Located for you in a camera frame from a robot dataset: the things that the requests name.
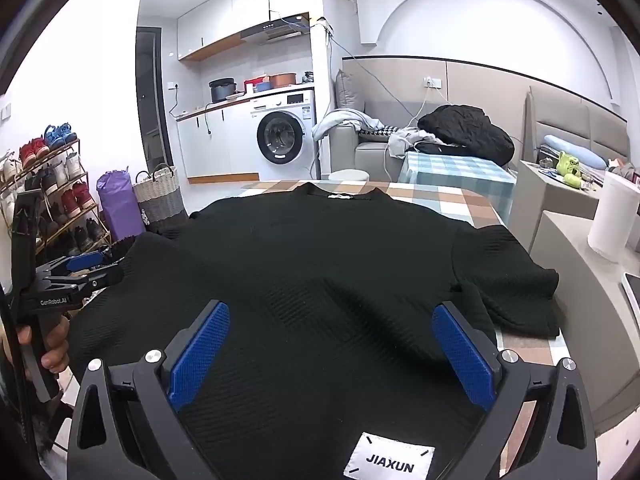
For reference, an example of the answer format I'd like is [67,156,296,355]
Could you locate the white JIAXUN label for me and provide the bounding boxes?
[343,432,435,480]

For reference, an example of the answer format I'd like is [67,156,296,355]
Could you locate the range hood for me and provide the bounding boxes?
[240,13,310,44]

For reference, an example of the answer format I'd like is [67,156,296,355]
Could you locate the purple bag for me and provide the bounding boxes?
[96,170,145,240]

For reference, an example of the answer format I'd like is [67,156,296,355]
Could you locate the woven laundry basket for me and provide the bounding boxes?
[132,162,188,232]

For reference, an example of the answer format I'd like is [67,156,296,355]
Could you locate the person's left hand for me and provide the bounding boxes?
[41,316,70,374]

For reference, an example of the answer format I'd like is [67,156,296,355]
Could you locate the white front-load washing machine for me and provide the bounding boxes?
[250,87,320,181]

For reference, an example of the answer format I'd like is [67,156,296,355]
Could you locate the plaid checkered tablecloth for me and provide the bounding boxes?
[234,179,572,480]

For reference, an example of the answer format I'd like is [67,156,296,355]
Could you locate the white paper towel roll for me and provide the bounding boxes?
[587,172,639,262]

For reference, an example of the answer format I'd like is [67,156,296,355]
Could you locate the grey bed headboard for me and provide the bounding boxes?
[522,86,630,162]

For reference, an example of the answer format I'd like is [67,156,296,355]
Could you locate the green toy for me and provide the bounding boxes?
[555,152,582,190]

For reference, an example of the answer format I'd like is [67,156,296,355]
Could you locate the black knit sweater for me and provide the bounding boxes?
[68,183,559,479]

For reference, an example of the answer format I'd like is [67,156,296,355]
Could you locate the white grey clothes pile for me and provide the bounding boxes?
[312,107,449,158]

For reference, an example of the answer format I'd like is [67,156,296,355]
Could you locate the black quilted jacket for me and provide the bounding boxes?
[418,105,515,167]

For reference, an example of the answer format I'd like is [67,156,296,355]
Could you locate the black cooking pot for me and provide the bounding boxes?
[208,78,236,103]

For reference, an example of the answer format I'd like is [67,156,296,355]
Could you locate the grey sofa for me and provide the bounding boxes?
[319,70,445,182]

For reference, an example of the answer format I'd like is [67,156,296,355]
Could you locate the wooden shoe rack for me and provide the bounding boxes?
[1,122,113,263]

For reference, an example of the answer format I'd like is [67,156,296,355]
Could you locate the blue plaid side table cloth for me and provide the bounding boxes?
[398,152,516,223]

